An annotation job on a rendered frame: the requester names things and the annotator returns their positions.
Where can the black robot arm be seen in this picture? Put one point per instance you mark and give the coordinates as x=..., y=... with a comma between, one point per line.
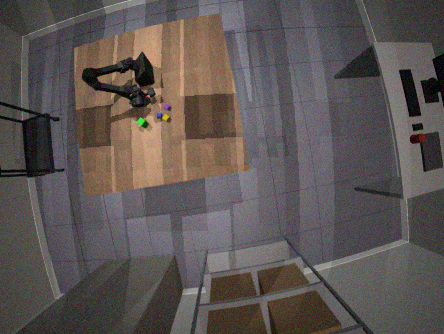
x=90, y=75

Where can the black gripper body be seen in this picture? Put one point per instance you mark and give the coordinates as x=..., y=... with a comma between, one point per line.
x=151, y=92

